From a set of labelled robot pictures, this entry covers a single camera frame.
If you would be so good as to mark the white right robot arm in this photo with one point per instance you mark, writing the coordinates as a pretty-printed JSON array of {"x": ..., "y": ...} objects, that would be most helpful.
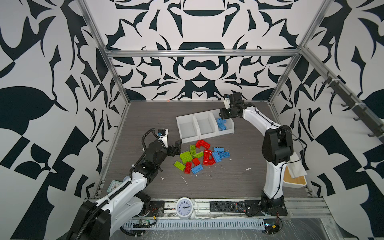
[{"x": 277, "y": 147}]

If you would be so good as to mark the long red lego brick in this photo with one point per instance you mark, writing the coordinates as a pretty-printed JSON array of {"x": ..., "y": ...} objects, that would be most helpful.
[{"x": 199, "y": 144}]

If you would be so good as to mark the green long lego brick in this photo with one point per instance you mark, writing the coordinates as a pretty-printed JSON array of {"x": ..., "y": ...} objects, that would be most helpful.
[{"x": 193, "y": 149}]

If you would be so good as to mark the green lego brick lower left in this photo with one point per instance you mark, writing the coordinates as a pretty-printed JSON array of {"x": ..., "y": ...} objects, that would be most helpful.
[{"x": 179, "y": 166}]

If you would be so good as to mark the black remote control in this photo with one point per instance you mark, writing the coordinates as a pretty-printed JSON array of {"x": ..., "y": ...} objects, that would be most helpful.
[{"x": 227, "y": 207}]

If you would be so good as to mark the white middle storage bin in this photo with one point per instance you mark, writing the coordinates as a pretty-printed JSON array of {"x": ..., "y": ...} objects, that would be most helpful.
[{"x": 206, "y": 124}]

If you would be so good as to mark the blue lego brick studs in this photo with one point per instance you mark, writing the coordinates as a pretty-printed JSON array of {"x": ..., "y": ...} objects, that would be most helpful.
[{"x": 217, "y": 149}]

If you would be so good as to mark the red D-shaped lego piece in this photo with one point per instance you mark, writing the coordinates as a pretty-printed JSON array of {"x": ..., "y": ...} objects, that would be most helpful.
[{"x": 208, "y": 159}]

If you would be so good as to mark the white right storage bin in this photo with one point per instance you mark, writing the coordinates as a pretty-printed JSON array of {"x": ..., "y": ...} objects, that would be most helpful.
[{"x": 229, "y": 124}]

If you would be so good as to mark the blue lego brick long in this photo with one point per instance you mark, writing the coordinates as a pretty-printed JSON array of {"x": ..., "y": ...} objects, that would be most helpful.
[{"x": 216, "y": 157}]

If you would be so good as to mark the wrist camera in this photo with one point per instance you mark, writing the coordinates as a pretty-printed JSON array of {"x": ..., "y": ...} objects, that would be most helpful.
[
  {"x": 232, "y": 100},
  {"x": 163, "y": 136}
]

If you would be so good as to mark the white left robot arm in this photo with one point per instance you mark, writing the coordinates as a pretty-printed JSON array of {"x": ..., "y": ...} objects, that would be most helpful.
[{"x": 99, "y": 220}]

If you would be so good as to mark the green slanted lego brick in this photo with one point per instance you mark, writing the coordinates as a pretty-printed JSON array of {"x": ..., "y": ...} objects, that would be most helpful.
[{"x": 198, "y": 155}]

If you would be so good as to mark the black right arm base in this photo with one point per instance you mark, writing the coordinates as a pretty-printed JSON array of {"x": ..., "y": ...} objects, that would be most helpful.
[{"x": 266, "y": 207}]

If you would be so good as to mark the small red lego brick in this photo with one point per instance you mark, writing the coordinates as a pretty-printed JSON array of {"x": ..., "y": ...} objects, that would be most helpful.
[{"x": 196, "y": 162}]

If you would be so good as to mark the red lego brick lower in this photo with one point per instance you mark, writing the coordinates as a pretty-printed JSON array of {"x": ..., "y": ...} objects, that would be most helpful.
[{"x": 188, "y": 168}]

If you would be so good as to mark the large green lego plate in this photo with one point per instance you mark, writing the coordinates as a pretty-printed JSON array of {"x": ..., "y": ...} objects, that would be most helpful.
[{"x": 186, "y": 157}]

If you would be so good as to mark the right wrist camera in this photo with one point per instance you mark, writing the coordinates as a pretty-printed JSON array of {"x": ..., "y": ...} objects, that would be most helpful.
[{"x": 232, "y": 100}]

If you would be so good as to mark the white left storage bin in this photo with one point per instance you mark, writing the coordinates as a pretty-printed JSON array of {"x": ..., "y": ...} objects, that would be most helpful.
[{"x": 187, "y": 128}]

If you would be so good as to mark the white perforated cable tray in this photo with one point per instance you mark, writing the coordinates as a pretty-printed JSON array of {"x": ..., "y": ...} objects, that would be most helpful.
[{"x": 205, "y": 224}]

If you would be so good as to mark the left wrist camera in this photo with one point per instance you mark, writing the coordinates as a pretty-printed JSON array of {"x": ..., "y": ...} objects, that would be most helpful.
[{"x": 163, "y": 136}]

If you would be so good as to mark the small card with clock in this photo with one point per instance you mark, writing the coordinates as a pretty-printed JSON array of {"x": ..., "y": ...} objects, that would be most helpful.
[{"x": 113, "y": 185}]

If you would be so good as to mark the white analog clock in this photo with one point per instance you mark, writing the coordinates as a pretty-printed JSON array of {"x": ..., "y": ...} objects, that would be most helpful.
[{"x": 184, "y": 207}]

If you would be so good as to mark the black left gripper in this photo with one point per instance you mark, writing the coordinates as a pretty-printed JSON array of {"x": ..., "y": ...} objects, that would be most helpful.
[{"x": 171, "y": 152}]

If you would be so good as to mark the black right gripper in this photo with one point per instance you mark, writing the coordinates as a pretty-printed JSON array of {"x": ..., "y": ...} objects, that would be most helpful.
[{"x": 222, "y": 112}]

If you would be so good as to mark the electronics board left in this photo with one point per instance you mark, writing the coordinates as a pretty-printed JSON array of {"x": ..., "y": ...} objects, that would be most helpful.
[{"x": 144, "y": 223}]

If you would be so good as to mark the blue lego brick underside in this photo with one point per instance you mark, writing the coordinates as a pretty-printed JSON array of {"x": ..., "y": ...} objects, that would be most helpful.
[{"x": 224, "y": 155}]

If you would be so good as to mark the white storage bin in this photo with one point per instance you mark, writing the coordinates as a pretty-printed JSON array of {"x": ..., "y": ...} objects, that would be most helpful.
[
  {"x": 229, "y": 124},
  {"x": 206, "y": 124},
  {"x": 187, "y": 128}
]

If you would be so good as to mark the electronics board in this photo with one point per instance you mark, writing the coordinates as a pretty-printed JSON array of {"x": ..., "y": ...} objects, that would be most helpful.
[
  {"x": 272, "y": 228},
  {"x": 144, "y": 223}
]

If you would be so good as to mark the electronics board right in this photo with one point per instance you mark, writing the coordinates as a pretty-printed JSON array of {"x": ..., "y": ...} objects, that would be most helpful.
[{"x": 272, "y": 228}]

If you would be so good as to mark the black hook rail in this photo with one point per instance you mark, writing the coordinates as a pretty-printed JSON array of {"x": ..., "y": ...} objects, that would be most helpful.
[{"x": 354, "y": 103}]

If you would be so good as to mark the aluminium frame crossbar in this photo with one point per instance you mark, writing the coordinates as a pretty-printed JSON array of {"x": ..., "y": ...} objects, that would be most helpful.
[{"x": 201, "y": 53}]

